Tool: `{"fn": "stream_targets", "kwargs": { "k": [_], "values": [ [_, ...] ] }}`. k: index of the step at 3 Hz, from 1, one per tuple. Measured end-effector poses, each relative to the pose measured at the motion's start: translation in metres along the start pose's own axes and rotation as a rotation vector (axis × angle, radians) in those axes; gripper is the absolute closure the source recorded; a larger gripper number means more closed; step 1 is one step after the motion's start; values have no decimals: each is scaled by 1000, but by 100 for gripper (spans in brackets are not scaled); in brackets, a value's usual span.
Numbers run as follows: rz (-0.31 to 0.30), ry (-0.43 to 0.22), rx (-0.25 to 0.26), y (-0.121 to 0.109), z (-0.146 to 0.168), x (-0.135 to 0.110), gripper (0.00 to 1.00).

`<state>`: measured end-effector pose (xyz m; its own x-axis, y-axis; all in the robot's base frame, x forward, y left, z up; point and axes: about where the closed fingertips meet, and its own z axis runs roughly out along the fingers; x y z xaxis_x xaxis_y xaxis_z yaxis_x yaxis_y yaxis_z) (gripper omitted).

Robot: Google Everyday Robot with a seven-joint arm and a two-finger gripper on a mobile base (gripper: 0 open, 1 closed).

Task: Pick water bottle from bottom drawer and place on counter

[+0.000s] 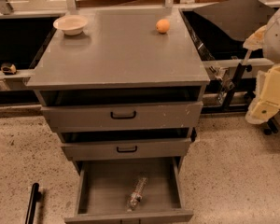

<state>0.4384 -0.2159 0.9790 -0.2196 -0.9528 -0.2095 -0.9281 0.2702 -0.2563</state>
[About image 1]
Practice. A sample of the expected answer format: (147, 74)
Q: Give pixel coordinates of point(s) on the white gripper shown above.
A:
(277, 37)

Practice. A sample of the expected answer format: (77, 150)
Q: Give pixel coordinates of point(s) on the white bowl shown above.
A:
(71, 24)

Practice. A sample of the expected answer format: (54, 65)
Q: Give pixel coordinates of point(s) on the grey drawer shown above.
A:
(105, 187)
(87, 118)
(130, 149)

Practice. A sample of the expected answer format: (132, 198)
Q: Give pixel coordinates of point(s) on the grey top drawer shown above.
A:
(87, 118)

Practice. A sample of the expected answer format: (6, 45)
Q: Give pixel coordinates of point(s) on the grey drawer cabinet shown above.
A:
(122, 60)

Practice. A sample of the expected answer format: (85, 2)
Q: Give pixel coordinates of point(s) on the grey middle drawer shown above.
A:
(130, 149)

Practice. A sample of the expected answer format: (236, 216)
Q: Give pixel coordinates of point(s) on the black stand table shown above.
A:
(218, 32)

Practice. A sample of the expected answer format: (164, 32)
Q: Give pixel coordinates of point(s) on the grey bottom drawer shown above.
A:
(105, 187)

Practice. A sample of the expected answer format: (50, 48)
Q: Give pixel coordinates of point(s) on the black pole on floor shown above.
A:
(35, 196)

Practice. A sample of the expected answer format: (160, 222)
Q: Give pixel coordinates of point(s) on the clear plastic water bottle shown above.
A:
(137, 195)

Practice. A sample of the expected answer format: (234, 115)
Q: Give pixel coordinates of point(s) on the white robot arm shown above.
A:
(266, 104)

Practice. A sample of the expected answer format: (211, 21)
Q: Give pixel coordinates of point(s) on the orange fruit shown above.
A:
(163, 26)

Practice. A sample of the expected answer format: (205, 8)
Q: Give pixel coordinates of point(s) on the tape measure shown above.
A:
(8, 69)

